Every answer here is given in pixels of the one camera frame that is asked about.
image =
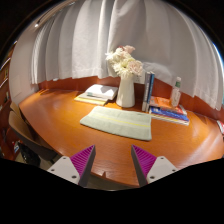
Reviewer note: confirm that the white and pink flower bouquet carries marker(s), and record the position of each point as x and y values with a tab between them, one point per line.
124	61

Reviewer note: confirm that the pale green towel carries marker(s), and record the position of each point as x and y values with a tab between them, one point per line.
116	122

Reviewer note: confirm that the white ceramic vase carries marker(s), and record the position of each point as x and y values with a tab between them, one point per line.
125	93

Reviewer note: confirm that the thick white book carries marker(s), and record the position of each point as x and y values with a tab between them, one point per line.
101	90

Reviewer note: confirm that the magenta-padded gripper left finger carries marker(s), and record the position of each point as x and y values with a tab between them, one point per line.
68	168

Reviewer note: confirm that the dark grey standing book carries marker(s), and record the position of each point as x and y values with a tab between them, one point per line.
145	91

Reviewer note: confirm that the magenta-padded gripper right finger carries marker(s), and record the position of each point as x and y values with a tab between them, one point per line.
158	168

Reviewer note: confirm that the red and white packet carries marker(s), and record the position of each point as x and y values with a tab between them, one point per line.
221	126

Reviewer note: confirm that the white curtain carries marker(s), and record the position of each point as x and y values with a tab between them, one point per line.
100	40

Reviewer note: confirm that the thin grey book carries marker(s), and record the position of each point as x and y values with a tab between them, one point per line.
87	97

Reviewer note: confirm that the blue book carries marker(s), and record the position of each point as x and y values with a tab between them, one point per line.
170	115

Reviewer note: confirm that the clear bottle with green label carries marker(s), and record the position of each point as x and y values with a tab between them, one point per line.
175	95

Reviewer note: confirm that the yellow book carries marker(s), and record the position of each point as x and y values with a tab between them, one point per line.
88	101

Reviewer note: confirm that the brown chair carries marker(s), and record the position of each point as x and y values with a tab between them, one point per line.
26	135

